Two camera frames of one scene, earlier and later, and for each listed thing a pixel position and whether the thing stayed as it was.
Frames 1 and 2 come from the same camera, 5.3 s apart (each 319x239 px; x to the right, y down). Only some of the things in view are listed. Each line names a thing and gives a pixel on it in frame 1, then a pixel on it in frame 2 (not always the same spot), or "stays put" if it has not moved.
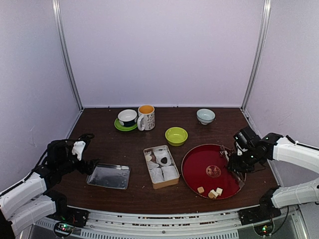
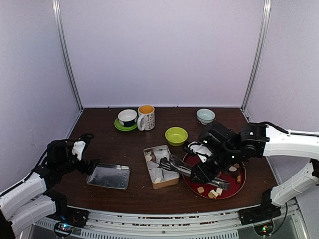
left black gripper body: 82,169 stays put
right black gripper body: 245,164 to 213,172
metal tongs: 224,152 to 173,163
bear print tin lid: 114,176 stays put
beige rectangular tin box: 162,167 stays put
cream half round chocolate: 148,158 stays put
